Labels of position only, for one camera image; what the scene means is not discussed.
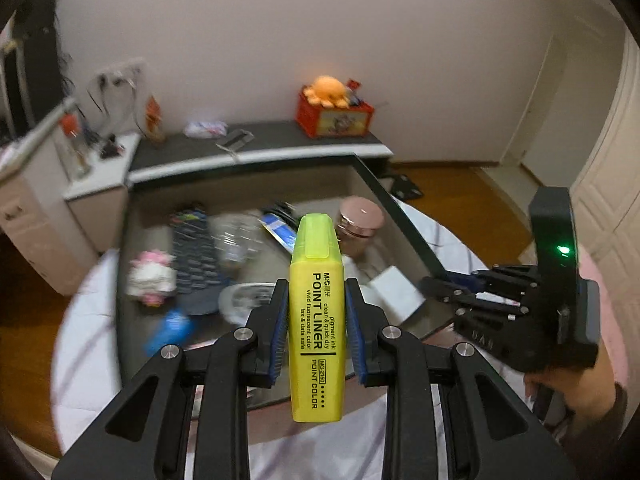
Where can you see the person's right hand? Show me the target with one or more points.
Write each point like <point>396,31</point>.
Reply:
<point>580,385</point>

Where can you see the pink storage box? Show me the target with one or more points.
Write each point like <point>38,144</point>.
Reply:
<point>165,200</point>

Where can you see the black floor item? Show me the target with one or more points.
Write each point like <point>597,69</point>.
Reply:
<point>407,186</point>

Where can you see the black computer tower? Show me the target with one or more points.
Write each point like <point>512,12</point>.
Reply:
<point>35,60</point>

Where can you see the white desk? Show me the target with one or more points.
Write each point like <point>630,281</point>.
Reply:
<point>35,220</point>

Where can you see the white charger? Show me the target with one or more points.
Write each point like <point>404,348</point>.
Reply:
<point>397,295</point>

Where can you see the rose gold jar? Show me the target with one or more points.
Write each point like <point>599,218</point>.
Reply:
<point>360,225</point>

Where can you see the orange octopus plush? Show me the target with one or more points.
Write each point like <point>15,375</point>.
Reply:
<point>330,90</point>

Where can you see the clear bottle with red cap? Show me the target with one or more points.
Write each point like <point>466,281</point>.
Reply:
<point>75,145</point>

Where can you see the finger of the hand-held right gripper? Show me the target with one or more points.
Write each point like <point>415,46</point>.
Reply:
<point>450,292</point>
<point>500,276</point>

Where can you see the white wardrobe door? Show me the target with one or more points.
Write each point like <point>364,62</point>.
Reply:
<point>615,170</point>

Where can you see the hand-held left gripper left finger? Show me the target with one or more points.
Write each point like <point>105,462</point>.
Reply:
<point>280,327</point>

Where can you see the crumpled white plastic bag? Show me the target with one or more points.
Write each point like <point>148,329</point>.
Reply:
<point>205,129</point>

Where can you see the clear plastic item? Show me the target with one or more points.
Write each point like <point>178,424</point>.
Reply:
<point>235,240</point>

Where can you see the black remote control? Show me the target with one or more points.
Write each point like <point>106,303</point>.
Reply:
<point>195,260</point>

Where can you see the red crate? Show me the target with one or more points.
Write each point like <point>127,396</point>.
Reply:
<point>335,120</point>

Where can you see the orange snack bag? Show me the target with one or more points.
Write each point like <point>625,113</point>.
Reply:
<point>155,120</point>

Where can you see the wall power outlet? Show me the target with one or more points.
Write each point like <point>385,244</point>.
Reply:
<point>120,69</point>

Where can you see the heart-shaped white dish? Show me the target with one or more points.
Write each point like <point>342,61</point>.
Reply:
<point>245,302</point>

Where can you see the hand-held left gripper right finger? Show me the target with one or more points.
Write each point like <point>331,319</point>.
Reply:
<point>356,327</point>

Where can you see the dark low cabinet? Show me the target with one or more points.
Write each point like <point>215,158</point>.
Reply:
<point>280,145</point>

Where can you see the blue and gold packet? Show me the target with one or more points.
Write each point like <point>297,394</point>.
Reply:
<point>280,232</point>

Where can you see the blue highlighter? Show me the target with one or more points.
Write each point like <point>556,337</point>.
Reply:
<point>172,332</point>

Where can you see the yellow highlighter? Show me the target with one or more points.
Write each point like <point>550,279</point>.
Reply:
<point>317,320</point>

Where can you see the person's right forearm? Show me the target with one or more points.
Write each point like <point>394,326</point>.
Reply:
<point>605,415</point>

